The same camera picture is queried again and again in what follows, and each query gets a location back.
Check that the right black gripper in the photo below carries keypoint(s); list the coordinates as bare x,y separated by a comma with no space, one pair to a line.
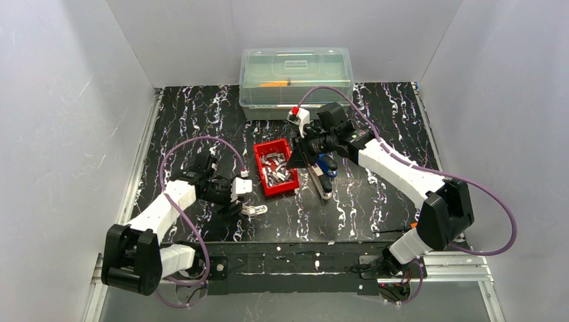
304,145

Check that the pile of staple strips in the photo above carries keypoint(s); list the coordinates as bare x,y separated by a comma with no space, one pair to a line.
274,169

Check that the black silver stapler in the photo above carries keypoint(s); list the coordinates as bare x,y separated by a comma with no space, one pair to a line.
321,181

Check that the blue stapler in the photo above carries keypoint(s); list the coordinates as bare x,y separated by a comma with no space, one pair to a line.
328,165

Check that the clear plastic storage box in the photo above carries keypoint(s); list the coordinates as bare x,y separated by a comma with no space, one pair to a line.
306,68

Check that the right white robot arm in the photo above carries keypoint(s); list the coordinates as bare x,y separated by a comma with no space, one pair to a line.
444,204

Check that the orange handled screwdriver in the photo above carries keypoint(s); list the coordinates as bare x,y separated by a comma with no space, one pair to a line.
397,230

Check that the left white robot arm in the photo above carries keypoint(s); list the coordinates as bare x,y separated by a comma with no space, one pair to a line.
133,257

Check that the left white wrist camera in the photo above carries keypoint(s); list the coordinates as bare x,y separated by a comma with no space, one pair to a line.
241,185

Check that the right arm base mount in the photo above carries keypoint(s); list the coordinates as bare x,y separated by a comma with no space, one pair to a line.
376,267

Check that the orange tool inside box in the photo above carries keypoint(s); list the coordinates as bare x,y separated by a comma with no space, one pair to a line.
279,83

